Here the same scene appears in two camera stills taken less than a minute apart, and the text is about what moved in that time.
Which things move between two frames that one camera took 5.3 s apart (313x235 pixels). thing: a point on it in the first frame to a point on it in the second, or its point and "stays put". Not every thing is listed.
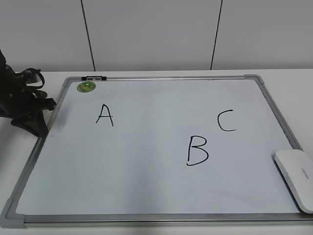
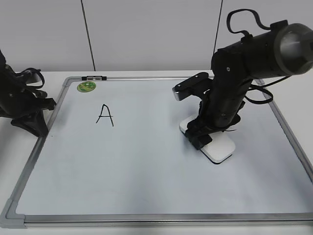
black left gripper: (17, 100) stays put
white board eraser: (297, 165) to (222, 145)
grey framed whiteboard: (157, 151) stays put
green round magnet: (86, 86) stays put
